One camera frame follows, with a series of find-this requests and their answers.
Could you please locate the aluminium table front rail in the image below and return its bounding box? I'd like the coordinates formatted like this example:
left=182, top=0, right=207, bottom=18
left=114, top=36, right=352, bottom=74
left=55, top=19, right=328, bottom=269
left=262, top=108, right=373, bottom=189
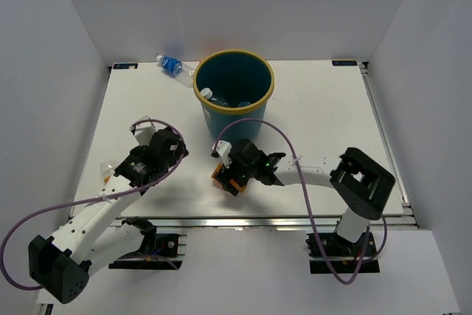
left=69, top=215, right=420, bottom=230

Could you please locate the right blue table sticker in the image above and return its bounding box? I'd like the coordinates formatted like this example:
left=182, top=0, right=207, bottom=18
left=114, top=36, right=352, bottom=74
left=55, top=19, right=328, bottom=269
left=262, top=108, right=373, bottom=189
left=331, top=60, right=358, bottom=66

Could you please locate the blue label water bottle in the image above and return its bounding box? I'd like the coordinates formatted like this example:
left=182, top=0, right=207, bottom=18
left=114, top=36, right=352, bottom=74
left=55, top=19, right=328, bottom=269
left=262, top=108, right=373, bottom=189
left=221, top=100, right=251, bottom=108
left=156, top=55, right=195, bottom=87

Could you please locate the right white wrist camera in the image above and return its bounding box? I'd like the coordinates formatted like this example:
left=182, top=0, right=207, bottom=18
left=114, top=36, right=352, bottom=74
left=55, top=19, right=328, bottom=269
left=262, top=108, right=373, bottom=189
left=211, top=140, right=232, bottom=168

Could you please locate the teal bin with yellow rim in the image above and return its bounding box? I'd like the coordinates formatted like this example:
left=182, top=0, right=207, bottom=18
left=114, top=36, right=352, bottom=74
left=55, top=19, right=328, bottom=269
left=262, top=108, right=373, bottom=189
left=192, top=49, right=275, bottom=143

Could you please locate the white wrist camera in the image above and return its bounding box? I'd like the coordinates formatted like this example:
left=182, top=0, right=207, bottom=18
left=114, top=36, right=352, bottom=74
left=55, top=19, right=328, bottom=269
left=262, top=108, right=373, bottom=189
left=211, top=140, right=232, bottom=168
left=130, top=116, right=156, bottom=145

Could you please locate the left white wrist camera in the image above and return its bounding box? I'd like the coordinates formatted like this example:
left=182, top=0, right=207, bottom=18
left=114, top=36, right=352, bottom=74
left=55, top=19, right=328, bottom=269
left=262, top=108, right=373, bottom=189
left=130, top=116, right=156, bottom=145

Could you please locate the orange plastic bottle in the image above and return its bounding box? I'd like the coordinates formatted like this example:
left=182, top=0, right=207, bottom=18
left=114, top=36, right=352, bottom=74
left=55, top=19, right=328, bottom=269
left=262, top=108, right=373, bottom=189
left=212, top=163, right=249, bottom=196

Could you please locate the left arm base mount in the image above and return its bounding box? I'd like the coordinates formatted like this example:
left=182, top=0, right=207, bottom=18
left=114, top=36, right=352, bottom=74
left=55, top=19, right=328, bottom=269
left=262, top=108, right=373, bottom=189
left=108, top=217, right=186, bottom=271

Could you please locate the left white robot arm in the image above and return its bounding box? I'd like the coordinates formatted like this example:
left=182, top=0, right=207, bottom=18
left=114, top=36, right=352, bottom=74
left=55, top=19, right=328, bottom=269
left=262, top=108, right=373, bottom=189
left=28, top=126, right=188, bottom=304

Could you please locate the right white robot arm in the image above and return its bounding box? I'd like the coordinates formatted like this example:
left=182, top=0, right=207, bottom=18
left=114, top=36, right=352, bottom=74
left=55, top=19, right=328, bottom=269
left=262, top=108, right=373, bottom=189
left=212, top=139, right=395, bottom=255

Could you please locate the left blue table sticker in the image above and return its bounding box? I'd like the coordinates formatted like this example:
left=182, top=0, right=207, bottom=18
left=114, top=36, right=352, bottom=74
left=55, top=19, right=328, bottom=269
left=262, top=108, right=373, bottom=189
left=112, top=63, right=138, bottom=70

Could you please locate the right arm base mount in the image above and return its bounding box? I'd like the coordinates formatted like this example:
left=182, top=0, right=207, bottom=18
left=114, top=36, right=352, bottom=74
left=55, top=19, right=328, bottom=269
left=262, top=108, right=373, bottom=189
left=305, top=232, right=380, bottom=274

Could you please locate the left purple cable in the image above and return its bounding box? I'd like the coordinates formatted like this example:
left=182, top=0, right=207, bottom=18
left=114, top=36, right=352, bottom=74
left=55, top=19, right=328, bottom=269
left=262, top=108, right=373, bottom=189
left=0, top=118, right=185, bottom=291

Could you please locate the blue table sticker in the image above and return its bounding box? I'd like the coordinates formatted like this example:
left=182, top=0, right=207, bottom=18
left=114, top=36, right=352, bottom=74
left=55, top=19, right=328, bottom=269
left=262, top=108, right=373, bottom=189
left=112, top=63, right=138, bottom=70
left=331, top=60, right=358, bottom=66

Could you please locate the clear bottle with yellow band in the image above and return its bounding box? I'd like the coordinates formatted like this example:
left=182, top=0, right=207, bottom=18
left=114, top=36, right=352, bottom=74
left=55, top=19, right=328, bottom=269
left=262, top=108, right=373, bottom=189
left=100, top=160, right=119, bottom=184

